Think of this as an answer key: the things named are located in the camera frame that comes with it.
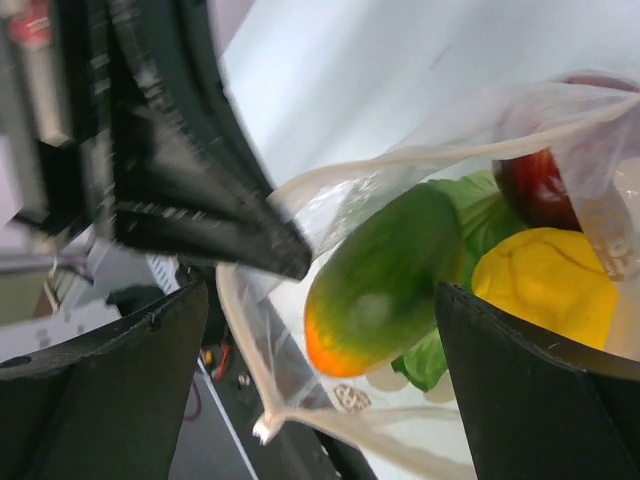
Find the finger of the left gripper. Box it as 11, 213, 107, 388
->
107, 1, 312, 280

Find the dark red toy apple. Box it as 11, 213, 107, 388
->
492, 148, 582, 232

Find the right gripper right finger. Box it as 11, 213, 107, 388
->
435, 283, 639, 479

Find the yellow toy pear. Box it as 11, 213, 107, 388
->
471, 228, 618, 350

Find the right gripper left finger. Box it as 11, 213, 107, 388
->
1, 282, 208, 479

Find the green toy lettuce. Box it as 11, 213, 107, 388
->
391, 170, 526, 392

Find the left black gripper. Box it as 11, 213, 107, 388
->
1, 1, 116, 245

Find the green orange toy mango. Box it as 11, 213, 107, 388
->
304, 183, 465, 378

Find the clear zip top bag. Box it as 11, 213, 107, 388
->
215, 69, 640, 480

